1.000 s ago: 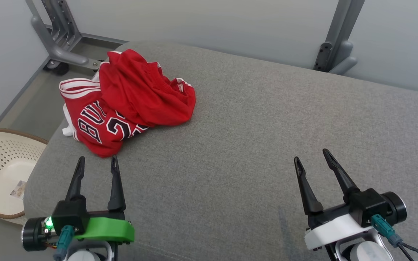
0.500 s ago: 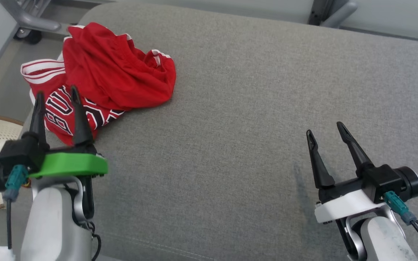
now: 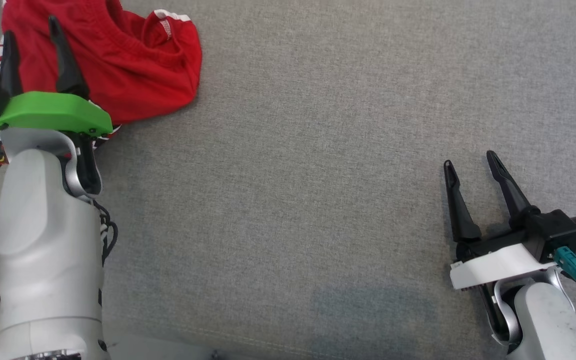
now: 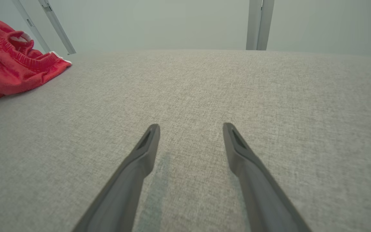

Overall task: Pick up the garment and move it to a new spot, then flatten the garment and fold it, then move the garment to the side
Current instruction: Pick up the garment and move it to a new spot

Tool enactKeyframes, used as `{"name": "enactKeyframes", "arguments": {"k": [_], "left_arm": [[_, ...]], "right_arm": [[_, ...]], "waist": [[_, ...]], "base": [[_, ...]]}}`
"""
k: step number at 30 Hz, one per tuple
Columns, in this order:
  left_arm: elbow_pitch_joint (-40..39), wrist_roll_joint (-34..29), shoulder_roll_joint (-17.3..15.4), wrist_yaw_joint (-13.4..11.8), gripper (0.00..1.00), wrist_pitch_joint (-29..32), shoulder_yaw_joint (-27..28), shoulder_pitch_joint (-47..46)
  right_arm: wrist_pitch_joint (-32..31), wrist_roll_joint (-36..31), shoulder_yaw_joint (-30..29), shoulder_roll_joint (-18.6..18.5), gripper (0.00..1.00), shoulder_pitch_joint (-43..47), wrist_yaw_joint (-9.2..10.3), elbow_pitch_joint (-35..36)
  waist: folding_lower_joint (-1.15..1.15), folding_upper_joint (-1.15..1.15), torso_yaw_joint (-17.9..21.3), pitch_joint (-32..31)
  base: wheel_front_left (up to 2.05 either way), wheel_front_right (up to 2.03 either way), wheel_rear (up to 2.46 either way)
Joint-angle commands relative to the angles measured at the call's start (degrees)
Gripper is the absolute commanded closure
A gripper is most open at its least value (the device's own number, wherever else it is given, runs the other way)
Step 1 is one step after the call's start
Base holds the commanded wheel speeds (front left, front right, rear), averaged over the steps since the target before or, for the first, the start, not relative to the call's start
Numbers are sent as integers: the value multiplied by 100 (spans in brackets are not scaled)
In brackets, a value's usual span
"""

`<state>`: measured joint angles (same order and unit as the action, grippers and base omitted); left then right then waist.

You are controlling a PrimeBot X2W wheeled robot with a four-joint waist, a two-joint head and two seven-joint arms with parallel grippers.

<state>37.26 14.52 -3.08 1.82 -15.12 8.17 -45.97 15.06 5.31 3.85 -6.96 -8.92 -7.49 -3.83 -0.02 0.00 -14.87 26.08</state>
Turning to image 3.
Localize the red shorts white side stripe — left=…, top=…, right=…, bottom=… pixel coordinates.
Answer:
left=1, top=0, right=203, bottom=126

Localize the grey fabric sofa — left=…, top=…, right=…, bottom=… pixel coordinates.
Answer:
left=0, top=0, right=576, bottom=360

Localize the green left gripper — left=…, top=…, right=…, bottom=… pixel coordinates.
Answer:
left=0, top=15, right=114, bottom=136

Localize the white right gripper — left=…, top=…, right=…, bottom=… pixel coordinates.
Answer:
left=443, top=150, right=560, bottom=291

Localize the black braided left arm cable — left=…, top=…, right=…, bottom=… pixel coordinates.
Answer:
left=94, top=199, right=119, bottom=268

